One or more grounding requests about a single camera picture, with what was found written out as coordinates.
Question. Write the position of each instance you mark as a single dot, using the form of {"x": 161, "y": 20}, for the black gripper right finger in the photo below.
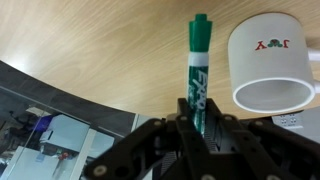
{"x": 266, "y": 150}

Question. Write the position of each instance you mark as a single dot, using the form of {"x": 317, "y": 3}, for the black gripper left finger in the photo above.
{"x": 140, "y": 146}

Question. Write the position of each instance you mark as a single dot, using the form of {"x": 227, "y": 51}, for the green dry erase marker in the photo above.
{"x": 199, "y": 40}

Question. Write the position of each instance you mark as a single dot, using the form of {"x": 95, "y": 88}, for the white mug with joy print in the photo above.
{"x": 266, "y": 66}

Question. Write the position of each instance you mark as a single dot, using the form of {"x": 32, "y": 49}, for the white cabinet with printer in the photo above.
{"x": 70, "y": 130}

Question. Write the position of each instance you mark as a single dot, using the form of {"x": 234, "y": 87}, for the white glass wall post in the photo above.
{"x": 83, "y": 153}

